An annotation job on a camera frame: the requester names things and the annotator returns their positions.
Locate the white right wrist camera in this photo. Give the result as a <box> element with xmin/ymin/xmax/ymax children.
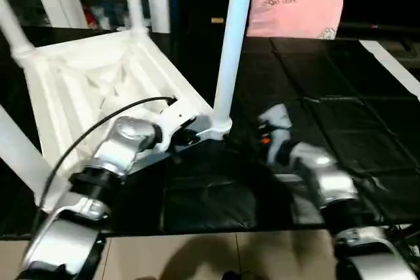
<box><xmin>257</xmin><ymin>103</ymin><xmax>293</xmax><ymax>163</ymax></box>

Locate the pink pillow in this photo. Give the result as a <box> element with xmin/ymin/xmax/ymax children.
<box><xmin>246</xmin><ymin>0</ymin><xmax>347</xmax><ymax>39</ymax></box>

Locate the white plastic table top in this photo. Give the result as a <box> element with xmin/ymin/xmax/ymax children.
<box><xmin>10</xmin><ymin>26</ymin><xmax>234</xmax><ymax>214</ymax></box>

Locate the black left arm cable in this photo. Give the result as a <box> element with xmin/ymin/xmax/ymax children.
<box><xmin>39</xmin><ymin>96</ymin><xmax>178</xmax><ymax>215</ymax></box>

